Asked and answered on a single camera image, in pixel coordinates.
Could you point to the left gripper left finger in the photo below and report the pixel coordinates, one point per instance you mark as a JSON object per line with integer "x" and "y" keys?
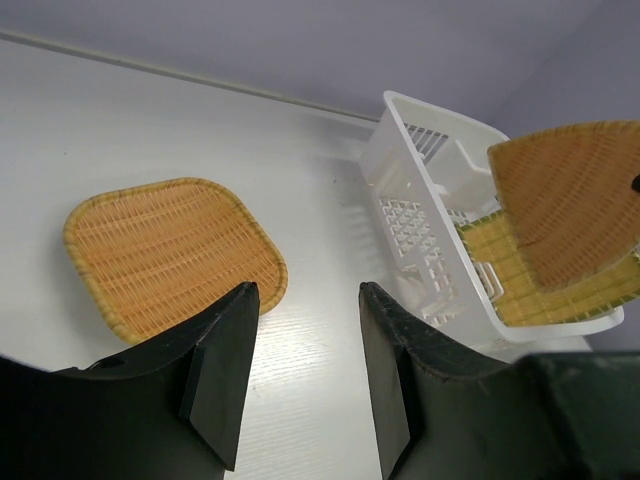
{"x": 170, "y": 407}

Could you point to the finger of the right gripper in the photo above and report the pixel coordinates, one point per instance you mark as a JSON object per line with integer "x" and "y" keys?
{"x": 635, "y": 185}

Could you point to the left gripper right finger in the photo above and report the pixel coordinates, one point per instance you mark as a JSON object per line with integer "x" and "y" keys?
{"x": 442, "y": 410}

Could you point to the fan-shaped woven bamboo plate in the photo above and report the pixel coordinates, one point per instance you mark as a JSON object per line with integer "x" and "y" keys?
{"x": 566, "y": 193}

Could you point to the square green-edged bamboo mat plate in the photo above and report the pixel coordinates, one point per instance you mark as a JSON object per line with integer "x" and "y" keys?
{"x": 523, "y": 303}

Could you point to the rounded square woven plate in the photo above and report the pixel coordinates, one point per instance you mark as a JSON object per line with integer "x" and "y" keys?
{"x": 155, "y": 255}

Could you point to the white plastic dish rack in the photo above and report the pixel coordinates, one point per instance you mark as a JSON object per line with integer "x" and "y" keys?
{"x": 428, "y": 174}

